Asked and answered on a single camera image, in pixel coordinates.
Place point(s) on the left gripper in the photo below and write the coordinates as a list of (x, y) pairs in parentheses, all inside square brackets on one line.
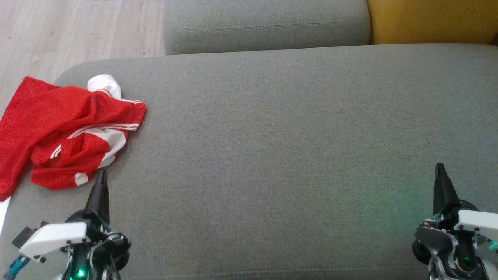
[(54, 237)]

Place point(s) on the red basketball jersey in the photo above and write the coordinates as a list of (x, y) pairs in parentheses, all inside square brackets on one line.
[(31, 116)]

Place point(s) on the grey sofa cushion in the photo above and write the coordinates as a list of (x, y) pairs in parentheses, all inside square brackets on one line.
[(264, 23)]

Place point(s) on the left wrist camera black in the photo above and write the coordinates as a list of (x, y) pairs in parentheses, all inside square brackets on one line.
[(22, 237)]

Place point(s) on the yellow cushion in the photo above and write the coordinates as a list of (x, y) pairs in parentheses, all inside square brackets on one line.
[(428, 19)]

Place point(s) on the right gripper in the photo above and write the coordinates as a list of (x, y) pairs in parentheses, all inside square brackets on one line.
[(476, 225)]

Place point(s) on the grey fabric sofa seat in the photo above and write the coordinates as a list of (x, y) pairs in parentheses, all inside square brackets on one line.
[(272, 155)]

